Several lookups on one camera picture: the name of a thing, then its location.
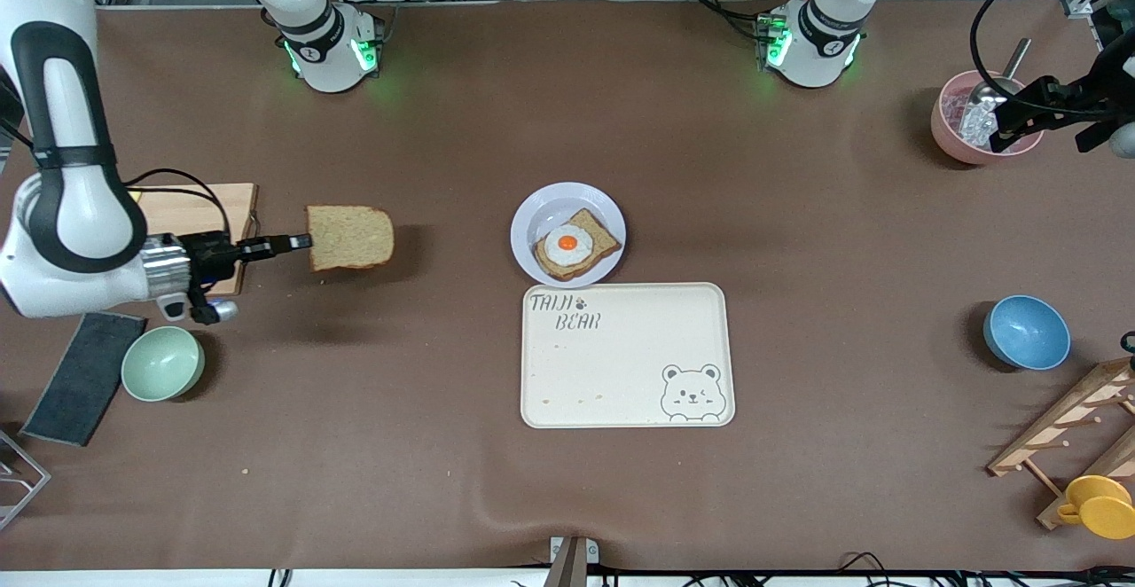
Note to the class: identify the pale round plate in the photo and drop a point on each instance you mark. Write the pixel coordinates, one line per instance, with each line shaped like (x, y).
(554, 201)

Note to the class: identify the pink bowl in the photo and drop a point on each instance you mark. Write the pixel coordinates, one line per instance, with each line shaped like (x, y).
(949, 130)

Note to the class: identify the toasted bread slice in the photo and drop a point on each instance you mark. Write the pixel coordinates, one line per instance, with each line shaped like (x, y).
(601, 237)

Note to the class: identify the wooden peg rack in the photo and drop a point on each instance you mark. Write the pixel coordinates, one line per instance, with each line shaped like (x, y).
(1064, 418)

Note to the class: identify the clear ice cubes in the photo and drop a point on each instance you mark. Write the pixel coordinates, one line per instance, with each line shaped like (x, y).
(975, 130)

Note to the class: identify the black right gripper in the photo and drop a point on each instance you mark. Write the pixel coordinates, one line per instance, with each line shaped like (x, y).
(209, 253)

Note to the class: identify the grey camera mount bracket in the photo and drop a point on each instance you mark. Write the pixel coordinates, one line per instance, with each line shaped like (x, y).
(572, 560)

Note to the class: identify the metal scoop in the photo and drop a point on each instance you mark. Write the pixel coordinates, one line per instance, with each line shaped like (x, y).
(1015, 59)

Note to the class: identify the dark green cup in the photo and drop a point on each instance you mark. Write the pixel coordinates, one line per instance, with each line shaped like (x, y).
(1129, 342)

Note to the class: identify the blue bowl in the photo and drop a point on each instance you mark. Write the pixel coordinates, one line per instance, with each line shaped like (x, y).
(1026, 332)

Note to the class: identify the fried egg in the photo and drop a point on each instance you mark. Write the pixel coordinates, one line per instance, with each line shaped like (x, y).
(567, 246)

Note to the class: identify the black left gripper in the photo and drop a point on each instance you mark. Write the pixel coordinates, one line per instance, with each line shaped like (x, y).
(1092, 93)

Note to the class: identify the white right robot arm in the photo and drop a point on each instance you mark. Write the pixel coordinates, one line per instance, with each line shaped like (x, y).
(80, 215)

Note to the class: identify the mint green bowl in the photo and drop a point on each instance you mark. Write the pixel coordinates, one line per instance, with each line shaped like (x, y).
(162, 363)

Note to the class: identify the wooden cutting board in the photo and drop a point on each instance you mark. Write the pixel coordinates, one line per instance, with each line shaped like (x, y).
(230, 215)

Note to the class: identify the plain brown bread slice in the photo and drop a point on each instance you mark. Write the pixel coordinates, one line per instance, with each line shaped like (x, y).
(350, 237)

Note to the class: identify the dark grey cloth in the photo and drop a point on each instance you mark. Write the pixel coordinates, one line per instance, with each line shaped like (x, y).
(80, 383)

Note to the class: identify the yellow cup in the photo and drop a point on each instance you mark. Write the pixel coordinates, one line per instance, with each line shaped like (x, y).
(1099, 507)

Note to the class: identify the cream bear print tray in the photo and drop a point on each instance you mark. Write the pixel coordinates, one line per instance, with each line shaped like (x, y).
(612, 365)

